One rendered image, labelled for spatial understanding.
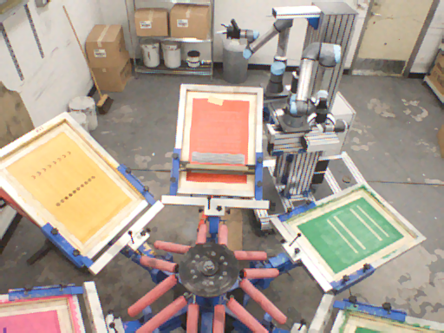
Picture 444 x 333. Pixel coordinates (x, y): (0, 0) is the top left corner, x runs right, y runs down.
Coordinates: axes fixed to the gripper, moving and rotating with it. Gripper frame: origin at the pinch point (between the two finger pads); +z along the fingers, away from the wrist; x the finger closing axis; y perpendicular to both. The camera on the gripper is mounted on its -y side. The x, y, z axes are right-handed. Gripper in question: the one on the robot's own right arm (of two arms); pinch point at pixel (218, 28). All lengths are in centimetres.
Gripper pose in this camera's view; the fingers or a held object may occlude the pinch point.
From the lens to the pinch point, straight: 314.9
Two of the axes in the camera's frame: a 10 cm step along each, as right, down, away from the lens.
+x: 2.5, -7.5, 6.1
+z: -9.7, -1.9, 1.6
